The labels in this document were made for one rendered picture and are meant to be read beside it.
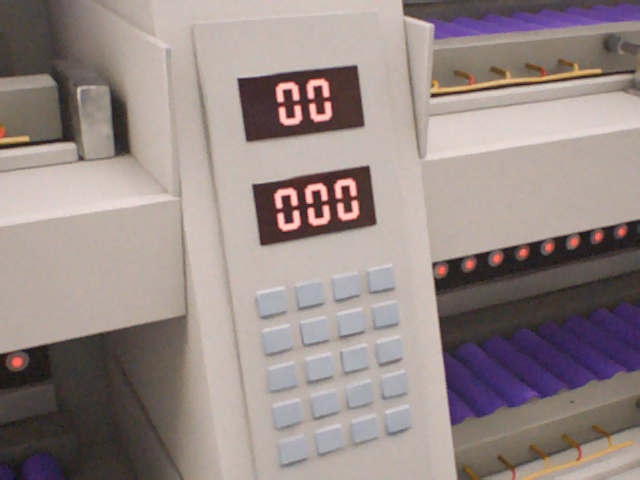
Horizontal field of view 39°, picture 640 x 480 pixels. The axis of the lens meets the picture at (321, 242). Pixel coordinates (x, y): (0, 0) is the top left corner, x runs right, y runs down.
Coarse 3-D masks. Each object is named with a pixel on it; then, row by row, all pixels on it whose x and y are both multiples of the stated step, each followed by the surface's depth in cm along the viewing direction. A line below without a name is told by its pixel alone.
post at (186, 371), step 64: (128, 0) 32; (192, 0) 30; (256, 0) 31; (320, 0) 32; (384, 0) 33; (192, 64) 30; (192, 128) 30; (192, 192) 30; (192, 256) 30; (192, 320) 31; (192, 384) 33; (192, 448) 34; (448, 448) 35
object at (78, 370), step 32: (0, 0) 46; (32, 0) 46; (480, 0) 58; (0, 32) 46; (32, 32) 47; (32, 64) 47; (64, 352) 48; (96, 352) 49; (64, 384) 48; (96, 384) 49; (32, 416) 48; (96, 416) 49
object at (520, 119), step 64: (448, 0) 54; (512, 0) 55; (576, 0) 56; (448, 64) 42; (512, 64) 44; (576, 64) 44; (448, 128) 38; (512, 128) 38; (576, 128) 38; (448, 192) 35; (512, 192) 36; (576, 192) 38; (448, 256) 36
